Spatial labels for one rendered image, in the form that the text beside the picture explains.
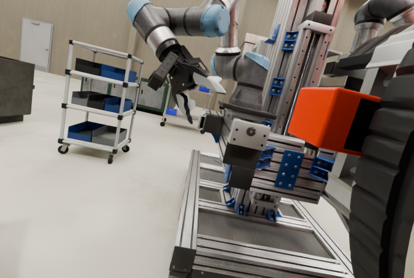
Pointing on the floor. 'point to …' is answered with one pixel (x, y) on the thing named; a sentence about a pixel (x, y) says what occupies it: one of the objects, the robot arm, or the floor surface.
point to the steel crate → (15, 89)
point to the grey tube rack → (100, 102)
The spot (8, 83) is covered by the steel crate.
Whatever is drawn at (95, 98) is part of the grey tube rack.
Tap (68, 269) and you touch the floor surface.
